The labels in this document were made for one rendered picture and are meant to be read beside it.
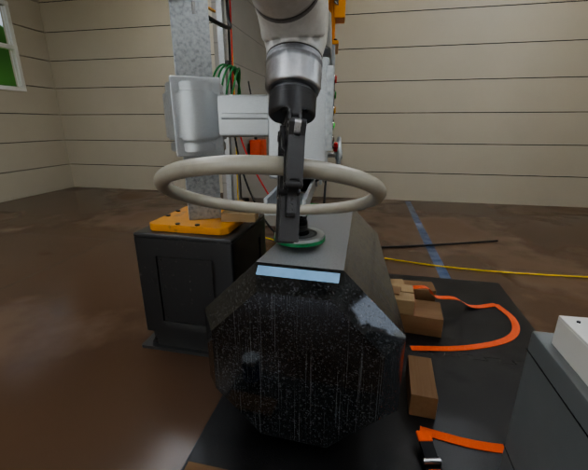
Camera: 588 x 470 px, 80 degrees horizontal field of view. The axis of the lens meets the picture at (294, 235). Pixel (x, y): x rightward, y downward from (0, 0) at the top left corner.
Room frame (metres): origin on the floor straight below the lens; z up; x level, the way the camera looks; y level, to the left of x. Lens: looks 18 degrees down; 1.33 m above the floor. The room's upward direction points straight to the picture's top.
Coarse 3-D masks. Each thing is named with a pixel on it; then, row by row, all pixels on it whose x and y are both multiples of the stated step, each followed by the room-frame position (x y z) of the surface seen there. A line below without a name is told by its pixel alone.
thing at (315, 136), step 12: (324, 60) 1.31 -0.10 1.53; (324, 72) 1.31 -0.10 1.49; (324, 84) 1.31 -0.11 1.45; (324, 96) 1.31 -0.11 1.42; (324, 108) 1.31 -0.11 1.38; (324, 120) 1.31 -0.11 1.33; (276, 132) 1.33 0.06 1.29; (312, 132) 1.31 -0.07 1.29; (324, 132) 1.31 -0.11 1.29; (276, 144) 1.33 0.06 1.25; (312, 144) 1.31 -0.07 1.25; (324, 144) 1.31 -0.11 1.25; (312, 156) 1.31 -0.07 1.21; (324, 156) 1.31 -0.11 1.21
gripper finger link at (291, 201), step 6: (294, 180) 0.49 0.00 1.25; (294, 186) 0.49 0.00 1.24; (288, 192) 0.50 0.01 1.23; (294, 192) 0.50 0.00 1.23; (288, 198) 0.50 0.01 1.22; (294, 198) 0.50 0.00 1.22; (288, 204) 0.49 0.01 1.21; (294, 204) 0.49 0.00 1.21; (288, 210) 0.49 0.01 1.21; (294, 210) 0.49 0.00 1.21; (288, 216) 0.49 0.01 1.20; (294, 216) 0.49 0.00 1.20
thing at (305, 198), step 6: (312, 180) 1.36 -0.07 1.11; (318, 180) 1.60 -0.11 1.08; (312, 186) 1.24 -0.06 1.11; (270, 192) 1.08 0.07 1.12; (276, 192) 1.13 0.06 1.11; (306, 192) 1.08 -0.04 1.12; (312, 192) 1.24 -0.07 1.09; (264, 198) 0.98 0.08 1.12; (270, 198) 1.01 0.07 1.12; (306, 198) 0.98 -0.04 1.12
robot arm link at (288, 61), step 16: (272, 48) 0.59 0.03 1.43; (288, 48) 0.57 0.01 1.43; (304, 48) 0.58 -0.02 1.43; (272, 64) 0.58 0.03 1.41; (288, 64) 0.56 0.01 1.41; (304, 64) 0.57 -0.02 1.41; (320, 64) 0.60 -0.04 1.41; (272, 80) 0.57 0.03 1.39; (288, 80) 0.57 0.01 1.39; (304, 80) 0.56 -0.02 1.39; (320, 80) 0.59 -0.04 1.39
